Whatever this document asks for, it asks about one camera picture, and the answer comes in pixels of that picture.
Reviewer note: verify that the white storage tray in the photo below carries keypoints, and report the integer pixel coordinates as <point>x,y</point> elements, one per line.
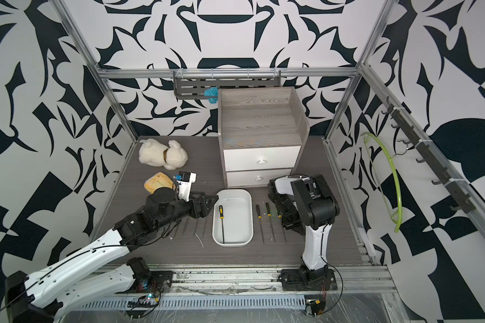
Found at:
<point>238,218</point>

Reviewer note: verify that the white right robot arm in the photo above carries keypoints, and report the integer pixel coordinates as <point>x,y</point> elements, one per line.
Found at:
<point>307,202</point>

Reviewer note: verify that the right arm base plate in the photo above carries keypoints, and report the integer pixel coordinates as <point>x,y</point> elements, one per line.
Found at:
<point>299,280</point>

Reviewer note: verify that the right controller board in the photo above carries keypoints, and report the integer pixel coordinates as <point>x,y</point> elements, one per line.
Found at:
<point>315,307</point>

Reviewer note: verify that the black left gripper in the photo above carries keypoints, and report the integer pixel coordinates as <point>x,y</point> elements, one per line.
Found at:
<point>204,210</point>

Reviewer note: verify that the green hoop hanger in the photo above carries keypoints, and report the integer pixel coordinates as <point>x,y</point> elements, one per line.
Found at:
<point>390,187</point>

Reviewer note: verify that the teal cloth ball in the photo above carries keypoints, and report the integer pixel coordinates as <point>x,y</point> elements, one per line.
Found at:
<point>211,95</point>

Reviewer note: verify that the grey wooden drawer cabinet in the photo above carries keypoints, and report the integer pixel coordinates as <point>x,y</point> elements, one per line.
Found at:
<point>262,133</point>

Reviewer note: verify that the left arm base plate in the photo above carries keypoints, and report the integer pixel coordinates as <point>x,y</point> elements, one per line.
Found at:
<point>153,282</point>

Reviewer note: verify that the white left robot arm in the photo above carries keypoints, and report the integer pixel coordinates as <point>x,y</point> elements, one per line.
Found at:
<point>50,293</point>

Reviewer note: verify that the controller board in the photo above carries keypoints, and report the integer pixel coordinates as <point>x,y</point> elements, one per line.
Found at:
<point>148,301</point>
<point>315,307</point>

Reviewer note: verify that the grey wall shelf rack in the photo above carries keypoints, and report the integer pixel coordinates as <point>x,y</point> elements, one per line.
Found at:
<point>193,86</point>

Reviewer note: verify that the left controller board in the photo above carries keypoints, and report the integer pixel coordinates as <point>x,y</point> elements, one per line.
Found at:
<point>148,301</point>

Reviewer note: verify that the yellow tissue pack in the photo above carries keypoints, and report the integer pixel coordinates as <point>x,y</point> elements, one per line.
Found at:
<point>159,180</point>

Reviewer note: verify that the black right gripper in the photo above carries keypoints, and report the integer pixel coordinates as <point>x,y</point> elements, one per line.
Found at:
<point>296,225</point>

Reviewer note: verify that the white plush dog toy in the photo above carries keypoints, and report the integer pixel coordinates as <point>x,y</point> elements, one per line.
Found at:
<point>171,156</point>

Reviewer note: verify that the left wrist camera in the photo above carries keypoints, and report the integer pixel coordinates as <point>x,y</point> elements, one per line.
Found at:
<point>183,182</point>

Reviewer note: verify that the grey hook rail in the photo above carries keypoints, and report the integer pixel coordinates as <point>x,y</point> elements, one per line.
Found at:
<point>431,156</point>

